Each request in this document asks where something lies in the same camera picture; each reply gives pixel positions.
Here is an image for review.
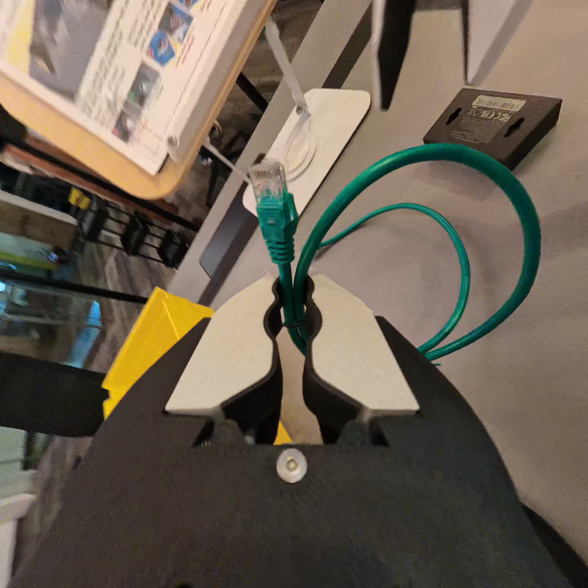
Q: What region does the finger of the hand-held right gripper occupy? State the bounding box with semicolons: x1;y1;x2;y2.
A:
370;0;417;112
463;0;537;86

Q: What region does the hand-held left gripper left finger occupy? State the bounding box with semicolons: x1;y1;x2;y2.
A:
164;276;284;438

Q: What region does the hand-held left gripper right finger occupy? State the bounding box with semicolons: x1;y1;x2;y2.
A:
301;273;421;438

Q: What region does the yellow plastic bin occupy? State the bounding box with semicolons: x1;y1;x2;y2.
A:
101;286;296;447

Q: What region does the black network switch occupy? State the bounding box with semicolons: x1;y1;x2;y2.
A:
422;87;564;172

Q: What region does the green ethernet cable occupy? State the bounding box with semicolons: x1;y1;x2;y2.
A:
248;142;543;367

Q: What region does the white sign stand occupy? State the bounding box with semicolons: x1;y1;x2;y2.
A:
202;18;372;215

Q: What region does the wooden sign board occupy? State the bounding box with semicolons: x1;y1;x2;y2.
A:
0;0;279;201

